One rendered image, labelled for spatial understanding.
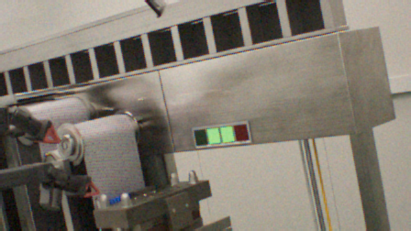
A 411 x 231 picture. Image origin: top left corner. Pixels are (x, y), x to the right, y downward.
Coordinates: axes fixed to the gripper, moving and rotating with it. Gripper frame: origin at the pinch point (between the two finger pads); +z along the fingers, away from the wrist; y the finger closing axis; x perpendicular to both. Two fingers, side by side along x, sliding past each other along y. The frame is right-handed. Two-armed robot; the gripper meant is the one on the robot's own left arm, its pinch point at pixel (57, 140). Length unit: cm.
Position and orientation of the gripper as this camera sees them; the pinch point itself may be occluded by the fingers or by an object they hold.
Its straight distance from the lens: 248.3
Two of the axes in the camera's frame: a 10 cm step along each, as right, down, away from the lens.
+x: 2.9, -8.9, 3.6
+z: 6.2, 4.6, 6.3
